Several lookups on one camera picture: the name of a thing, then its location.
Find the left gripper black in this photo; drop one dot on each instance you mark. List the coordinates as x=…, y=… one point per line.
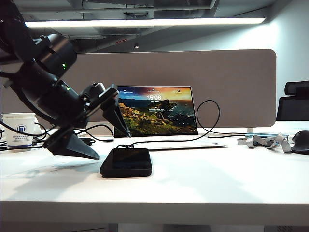
x=91, y=104

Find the black smartphone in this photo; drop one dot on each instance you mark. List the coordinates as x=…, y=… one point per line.
x=126, y=163

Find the black power adapter brick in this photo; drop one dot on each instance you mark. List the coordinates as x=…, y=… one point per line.
x=88, y=140

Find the white open laptop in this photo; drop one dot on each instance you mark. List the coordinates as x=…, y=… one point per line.
x=159, y=113

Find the white paper cup blue logo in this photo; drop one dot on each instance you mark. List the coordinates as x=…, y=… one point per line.
x=14, y=141

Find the black ceiling spotlight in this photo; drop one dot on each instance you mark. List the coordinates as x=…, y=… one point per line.
x=136, y=45

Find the white ceiling light strip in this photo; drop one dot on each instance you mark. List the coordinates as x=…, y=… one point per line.
x=144, y=22

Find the white partition support foot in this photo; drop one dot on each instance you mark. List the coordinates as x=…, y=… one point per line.
x=250, y=130

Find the teal flat card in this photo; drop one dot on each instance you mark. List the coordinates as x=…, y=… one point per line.
x=270, y=135

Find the black office chair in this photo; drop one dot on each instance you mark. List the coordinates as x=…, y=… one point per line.
x=293, y=106

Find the black computer mouse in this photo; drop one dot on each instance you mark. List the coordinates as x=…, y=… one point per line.
x=301, y=142

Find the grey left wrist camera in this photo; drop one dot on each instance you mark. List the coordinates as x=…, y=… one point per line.
x=97, y=86

